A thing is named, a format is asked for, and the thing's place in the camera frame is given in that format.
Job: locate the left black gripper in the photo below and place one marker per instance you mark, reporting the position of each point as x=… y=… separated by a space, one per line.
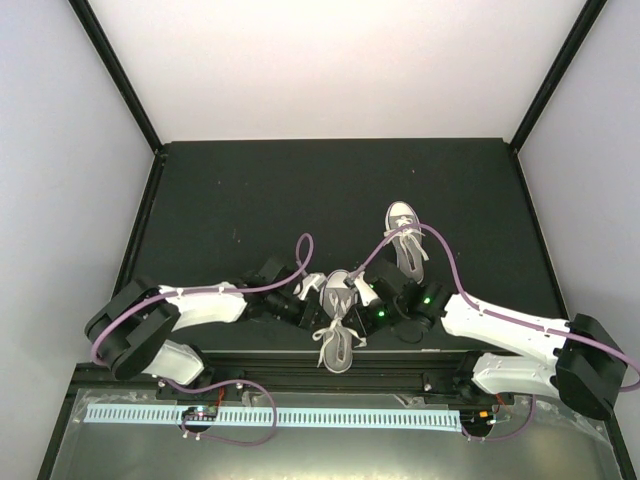
x=312 y=307

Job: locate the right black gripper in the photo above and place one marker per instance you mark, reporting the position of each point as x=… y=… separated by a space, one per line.
x=364 y=327

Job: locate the grey sneaker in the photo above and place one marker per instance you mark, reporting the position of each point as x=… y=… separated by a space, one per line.
x=336 y=300
x=406 y=237

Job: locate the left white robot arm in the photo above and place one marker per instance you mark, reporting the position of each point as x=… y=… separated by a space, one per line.
x=131 y=334

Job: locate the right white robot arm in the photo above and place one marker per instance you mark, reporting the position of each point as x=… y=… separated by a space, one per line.
x=575 y=361

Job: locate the right small circuit board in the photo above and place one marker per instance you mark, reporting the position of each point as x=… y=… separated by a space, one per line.
x=478 y=416

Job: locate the small circuit board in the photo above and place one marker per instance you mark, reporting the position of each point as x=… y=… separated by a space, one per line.
x=200 y=413
x=478 y=416

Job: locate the left small circuit board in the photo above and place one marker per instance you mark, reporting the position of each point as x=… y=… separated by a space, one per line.
x=200 y=413

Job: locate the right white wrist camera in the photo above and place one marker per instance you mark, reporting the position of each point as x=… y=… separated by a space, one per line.
x=365 y=290

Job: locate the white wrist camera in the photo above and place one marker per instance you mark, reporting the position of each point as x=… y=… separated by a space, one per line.
x=365 y=290
x=311 y=283

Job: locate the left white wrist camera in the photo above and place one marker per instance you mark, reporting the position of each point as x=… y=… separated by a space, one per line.
x=311 y=283

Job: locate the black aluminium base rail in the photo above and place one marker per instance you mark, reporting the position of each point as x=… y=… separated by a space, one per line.
x=440 y=378

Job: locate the white slotted cable duct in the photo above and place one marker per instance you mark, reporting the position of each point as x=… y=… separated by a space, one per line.
x=283 y=417

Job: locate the right black frame post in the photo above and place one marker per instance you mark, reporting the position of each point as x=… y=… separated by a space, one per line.
x=573 y=42

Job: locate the black frame post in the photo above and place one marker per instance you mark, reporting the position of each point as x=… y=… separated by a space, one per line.
x=100 y=41
x=573 y=42

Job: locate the left black frame post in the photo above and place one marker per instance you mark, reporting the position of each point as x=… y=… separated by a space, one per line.
x=100 y=41

